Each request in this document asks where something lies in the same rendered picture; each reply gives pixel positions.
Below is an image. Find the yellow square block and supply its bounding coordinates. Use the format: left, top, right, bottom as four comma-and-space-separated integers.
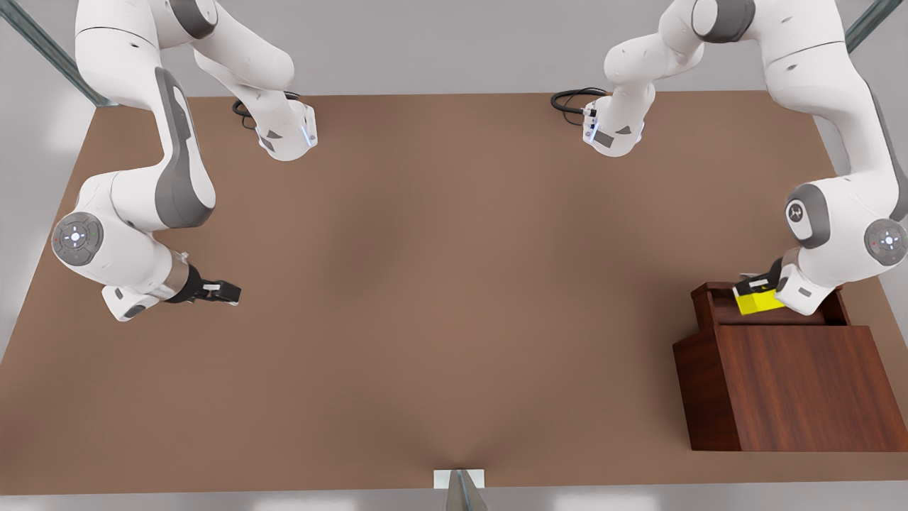
735, 287, 786, 316

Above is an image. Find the dark wooden drawer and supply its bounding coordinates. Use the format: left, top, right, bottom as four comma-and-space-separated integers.
692, 282, 851, 329

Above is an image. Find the dark wooden cabinet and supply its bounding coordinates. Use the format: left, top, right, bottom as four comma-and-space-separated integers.
672, 324, 908, 453

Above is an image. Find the black cable loop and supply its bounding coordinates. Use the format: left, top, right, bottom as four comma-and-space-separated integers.
232, 90, 303, 133
550, 87, 610, 128

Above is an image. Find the silver frame post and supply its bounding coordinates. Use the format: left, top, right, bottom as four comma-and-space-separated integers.
843, 0, 908, 55
0, 0, 118, 108
444, 469, 490, 511

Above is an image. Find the white post foot plate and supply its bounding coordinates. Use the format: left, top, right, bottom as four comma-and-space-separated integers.
433, 468, 487, 490

